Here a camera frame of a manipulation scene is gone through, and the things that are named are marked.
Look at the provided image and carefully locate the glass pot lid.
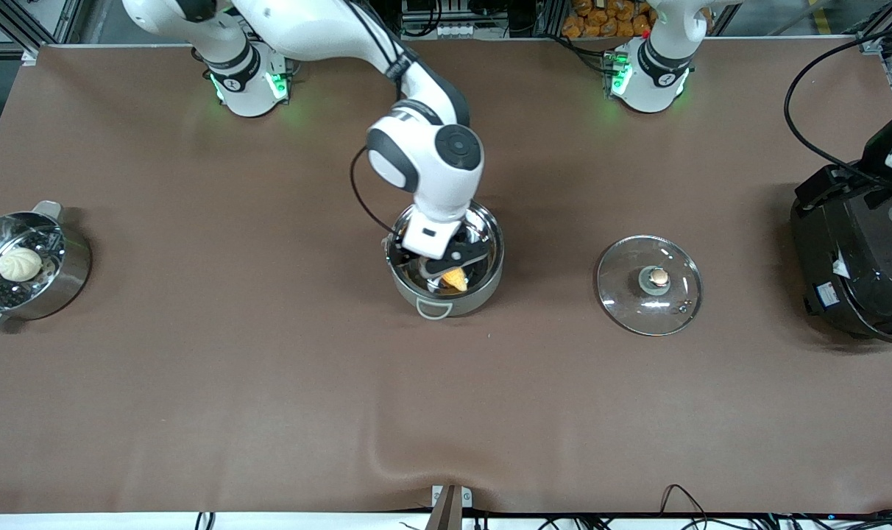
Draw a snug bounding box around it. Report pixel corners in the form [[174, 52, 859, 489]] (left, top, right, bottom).
[[595, 235, 704, 337]]

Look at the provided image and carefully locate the grey cooking pot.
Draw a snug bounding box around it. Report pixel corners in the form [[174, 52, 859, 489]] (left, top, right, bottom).
[[380, 200, 506, 320]]

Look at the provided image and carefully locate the stainless steel steamer pot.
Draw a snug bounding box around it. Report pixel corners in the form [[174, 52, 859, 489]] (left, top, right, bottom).
[[0, 200, 93, 333]]

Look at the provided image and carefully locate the black rice cooker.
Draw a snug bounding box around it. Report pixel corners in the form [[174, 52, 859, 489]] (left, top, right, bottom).
[[790, 173, 892, 347]]

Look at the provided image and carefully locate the brown table mat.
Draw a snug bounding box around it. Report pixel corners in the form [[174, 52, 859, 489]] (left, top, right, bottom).
[[0, 40, 892, 516]]

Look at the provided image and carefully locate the white power strip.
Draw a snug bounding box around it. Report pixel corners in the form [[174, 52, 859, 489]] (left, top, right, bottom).
[[400, 22, 507, 40]]

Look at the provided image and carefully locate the bag of orange items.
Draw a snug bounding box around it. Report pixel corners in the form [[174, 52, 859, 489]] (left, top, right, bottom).
[[562, 0, 653, 39]]

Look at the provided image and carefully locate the white steamed bun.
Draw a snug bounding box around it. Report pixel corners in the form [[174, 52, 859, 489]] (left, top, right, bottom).
[[0, 247, 44, 283]]

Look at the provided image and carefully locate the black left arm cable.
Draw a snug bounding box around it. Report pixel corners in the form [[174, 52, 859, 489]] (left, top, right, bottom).
[[783, 33, 892, 188]]

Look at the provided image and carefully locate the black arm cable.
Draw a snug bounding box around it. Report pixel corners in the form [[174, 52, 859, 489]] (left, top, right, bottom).
[[783, 33, 892, 188], [349, 146, 406, 240]]

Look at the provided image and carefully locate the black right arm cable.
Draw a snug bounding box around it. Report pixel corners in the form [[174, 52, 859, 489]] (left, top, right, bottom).
[[349, 146, 406, 240]]

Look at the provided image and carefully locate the aluminium frame profile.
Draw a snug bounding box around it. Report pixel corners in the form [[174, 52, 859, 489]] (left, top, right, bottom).
[[0, 0, 86, 61], [847, 0, 892, 54]]

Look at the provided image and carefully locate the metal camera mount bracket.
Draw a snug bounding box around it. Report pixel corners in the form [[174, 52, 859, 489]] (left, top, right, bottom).
[[425, 484, 473, 530]]

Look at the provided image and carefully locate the black looped cable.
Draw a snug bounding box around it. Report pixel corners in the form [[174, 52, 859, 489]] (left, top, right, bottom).
[[659, 484, 706, 517]]

